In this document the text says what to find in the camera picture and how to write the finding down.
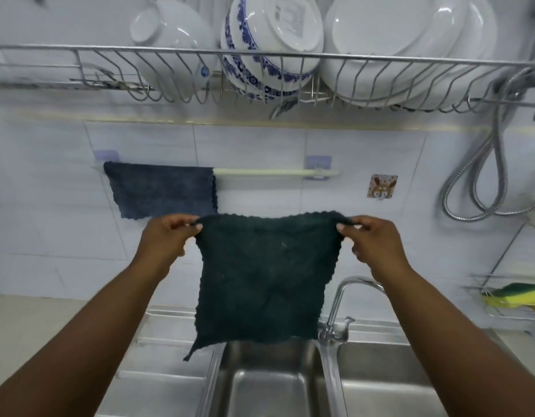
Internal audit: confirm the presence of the person's right forearm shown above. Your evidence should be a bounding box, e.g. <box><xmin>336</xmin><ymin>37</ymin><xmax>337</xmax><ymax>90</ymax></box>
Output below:
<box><xmin>373</xmin><ymin>264</ymin><xmax>535</xmax><ymax>417</ymax></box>

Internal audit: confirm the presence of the stainless steel double sink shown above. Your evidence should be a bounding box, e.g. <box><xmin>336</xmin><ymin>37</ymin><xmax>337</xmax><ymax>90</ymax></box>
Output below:
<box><xmin>94</xmin><ymin>306</ymin><xmax>535</xmax><ymax>417</ymax></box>

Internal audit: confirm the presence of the cartoon adhesive wall hook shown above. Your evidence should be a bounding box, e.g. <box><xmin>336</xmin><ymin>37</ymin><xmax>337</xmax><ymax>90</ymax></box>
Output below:
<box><xmin>367</xmin><ymin>174</ymin><xmax>398</xmax><ymax>201</ymax></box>

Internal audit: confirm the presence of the large white plate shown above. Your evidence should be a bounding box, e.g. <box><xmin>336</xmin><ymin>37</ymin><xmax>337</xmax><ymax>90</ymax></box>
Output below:
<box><xmin>320</xmin><ymin>0</ymin><xmax>472</xmax><ymax>104</ymax></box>

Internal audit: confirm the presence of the steel flexible shower hose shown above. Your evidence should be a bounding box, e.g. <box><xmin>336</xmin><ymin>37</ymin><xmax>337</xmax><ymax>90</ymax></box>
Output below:
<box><xmin>441</xmin><ymin>67</ymin><xmax>535</xmax><ymax>223</ymax></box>

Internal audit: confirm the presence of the chrome sink faucet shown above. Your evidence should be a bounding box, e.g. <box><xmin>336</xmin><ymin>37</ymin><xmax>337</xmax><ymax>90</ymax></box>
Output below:
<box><xmin>318</xmin><ymin>276</ymin><xmax>386</xmax><ymax>343</ymax></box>

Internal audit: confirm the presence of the dark green dish cloth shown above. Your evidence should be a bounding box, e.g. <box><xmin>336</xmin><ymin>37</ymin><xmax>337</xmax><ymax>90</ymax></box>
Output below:
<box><xmin>183</xmin><ymin>210</ymin><xmax>355</xmax><ymax>362</ymax></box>

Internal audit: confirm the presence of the yellow green sponge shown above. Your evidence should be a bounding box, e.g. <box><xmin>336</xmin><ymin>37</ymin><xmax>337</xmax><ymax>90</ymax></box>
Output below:
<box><xmin>484</xmin><ymin>282</ymin><xmax>535</xmax><ymax>319</ymax></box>

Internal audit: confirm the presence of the person's left forearm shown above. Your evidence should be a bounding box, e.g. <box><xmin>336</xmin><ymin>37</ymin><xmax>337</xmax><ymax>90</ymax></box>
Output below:
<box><xmin>0</xmin><ymin>255</ymin><xmax>169</xmax><ymax>417</ymax></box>

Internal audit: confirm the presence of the person's right hand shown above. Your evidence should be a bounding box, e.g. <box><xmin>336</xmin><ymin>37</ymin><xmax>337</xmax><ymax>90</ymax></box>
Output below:
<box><xmin>336</xmin><ymin>215</ymin><xmax>412</xmax><ymax>285</ymax></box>

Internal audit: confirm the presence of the steel wire corner shelf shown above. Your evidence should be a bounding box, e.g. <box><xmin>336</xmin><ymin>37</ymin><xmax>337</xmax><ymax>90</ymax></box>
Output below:
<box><xmin>463</xmin><ymin>221</ymin><xmax>535</xmax><ymax>326</ymax></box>

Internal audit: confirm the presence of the dark blue dish cloth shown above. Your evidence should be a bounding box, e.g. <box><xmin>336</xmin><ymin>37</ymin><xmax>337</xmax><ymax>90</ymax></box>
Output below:
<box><xmin>103</xmin><ymin>161</ymin><xmax>219</xmax><ymax>220</ymax></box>

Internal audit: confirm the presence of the person's left hand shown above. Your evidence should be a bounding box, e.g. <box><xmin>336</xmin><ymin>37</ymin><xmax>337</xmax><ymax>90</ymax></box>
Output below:
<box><xmin>133</xmin><ymin>214</ymin><xmax>204</xmax><ymax>281</ymax></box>

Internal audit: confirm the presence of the white towel bar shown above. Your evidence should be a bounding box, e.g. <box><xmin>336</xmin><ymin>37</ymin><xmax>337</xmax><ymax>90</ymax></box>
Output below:
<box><xmin>93</xmin><ymin>162</ymin><xmax>339</xmax><ymax>178</ymax></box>

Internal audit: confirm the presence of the steel wire dish rack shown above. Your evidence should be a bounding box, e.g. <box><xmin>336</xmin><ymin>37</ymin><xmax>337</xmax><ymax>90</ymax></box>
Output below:
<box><xmin>0</xmin><ymin>0</ymin><xmax>535</xmax><ymax>122</ymax></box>

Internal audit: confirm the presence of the blue patterned white bowl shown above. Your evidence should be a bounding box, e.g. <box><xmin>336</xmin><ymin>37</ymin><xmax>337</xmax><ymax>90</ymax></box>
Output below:
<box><xmin>220</xmin><ymin>0</ymin><xmax>325</xmax><ymax>101</ymax></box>

